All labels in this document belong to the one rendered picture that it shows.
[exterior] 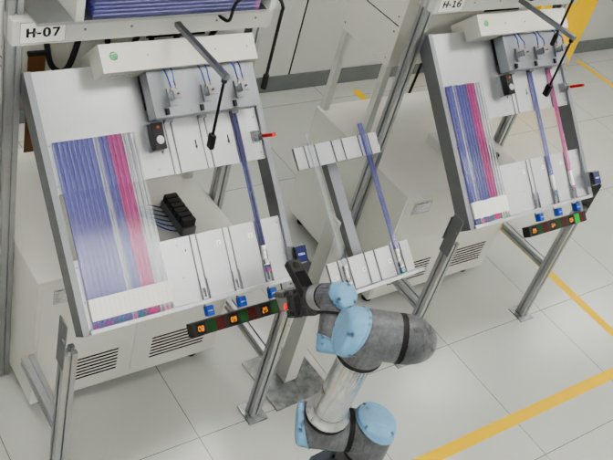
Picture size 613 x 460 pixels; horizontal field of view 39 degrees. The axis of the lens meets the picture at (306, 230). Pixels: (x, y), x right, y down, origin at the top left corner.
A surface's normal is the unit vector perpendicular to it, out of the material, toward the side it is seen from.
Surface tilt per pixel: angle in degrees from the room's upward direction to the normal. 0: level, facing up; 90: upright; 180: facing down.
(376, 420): 8
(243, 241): 44
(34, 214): 0
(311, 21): 90
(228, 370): 0
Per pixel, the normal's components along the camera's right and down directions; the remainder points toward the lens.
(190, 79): 0.54, -0.10
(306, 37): 0.54, 0.63
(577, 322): 0.24, -0.75
